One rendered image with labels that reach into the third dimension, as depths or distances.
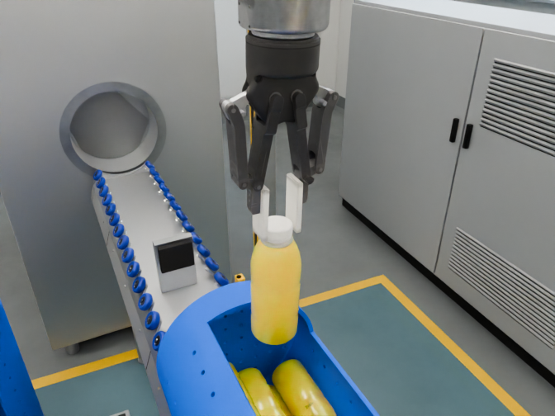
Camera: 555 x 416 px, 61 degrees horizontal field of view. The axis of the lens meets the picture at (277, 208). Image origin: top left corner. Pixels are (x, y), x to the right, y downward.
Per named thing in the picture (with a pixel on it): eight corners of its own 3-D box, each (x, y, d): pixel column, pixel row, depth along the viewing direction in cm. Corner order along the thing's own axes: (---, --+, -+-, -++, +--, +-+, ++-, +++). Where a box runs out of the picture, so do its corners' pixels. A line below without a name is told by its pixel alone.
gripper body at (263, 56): (302, 22, 51) (297, 106, 56) (229, 26, 48) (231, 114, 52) (339, 35, 45) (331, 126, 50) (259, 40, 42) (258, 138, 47)
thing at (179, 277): (195, 278, 132) (189, 231, 124) (199, 286, 128) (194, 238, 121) (159, 288, 128) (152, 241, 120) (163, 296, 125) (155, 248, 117)
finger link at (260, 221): (269, 189, 53) (263, 191, 53) (268, 241, 56) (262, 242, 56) (258, 178, 55) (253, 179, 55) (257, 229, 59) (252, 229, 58)
